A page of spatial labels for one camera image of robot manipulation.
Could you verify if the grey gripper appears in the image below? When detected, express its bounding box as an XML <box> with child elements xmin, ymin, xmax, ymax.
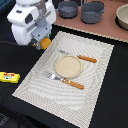
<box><xmin>31</xmin><ymin>19</ymin><xmax>52</xmax><ymax>49</ymax></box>

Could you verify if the yellow butter box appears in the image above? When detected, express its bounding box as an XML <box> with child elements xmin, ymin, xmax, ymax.
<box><xmin>0</xmin><ymin>72</ymin><xmax>20</xmax><ymax>83</ymax></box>

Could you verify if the golden bread loaf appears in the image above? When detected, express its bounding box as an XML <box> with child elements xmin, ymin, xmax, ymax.
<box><xmin>40</xmin><ymin>38</ymin><xmax>52</xmax><ymax>49</ymax></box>

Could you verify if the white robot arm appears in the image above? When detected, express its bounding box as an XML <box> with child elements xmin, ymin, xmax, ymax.
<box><xmin>7</xmin><ymin>0</ymin><xmax>56</xmax><ymax>49</ymax></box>

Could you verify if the pink serving board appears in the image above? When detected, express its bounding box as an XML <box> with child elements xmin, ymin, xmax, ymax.
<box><xmin>55</xmin><ymin>0</ymin><xmax>128</xmax><ymax>42</ymax></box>

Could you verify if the round wooden plate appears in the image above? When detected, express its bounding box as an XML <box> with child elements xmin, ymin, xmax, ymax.
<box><xmin>55</xmin><ymin>55</ymin><xmax>82</xmax><ymax>78</ymax></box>

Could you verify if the dark grey cooking pot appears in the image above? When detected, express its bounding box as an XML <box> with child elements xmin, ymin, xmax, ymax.
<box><xmin>81</xmin><ymin>1</ymin><xmax>105</xmax><ymax>24</ymax></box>

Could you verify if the cream bowl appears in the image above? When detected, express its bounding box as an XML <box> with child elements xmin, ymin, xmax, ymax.
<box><xmin>116</xmin><ymin>4</ymin><xmax>128</xmax><ymax>30</ymax></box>

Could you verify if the beige woven placemat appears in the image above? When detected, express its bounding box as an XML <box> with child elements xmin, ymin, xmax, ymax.
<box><xmin>13</xmin><ymin>31</ymin><xmax>113</xmax><ymax>128</ymax></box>

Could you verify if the grey saucepan with handle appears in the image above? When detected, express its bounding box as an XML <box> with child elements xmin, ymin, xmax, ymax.
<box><xmin>58</xmin><ymin>1</ymin><xmax>78</xmax><ymax>18</ymax></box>

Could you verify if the fork with wooden handle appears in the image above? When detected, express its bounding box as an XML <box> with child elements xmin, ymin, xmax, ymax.
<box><xmin>43</xmin><ymin>71</ymin><xmax>84</xmax><ymax>89</ymax></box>

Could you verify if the knife with wooden handle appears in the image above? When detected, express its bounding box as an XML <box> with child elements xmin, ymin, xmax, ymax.
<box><xmin>57</xmin><ymin>50</ymin><xmax>97</xmax><ymax>63</ymax></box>

